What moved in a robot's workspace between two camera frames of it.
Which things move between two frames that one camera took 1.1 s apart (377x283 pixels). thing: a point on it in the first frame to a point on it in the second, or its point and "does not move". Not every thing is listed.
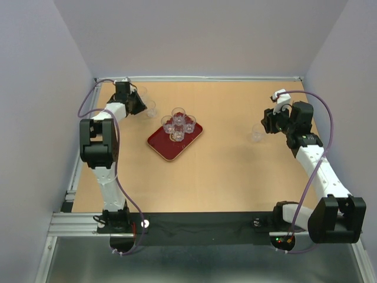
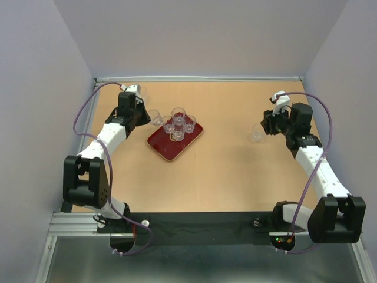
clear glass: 151,111 to 156,119
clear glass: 178,131 does not move
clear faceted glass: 189,124 does not move
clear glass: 168,124 does not move
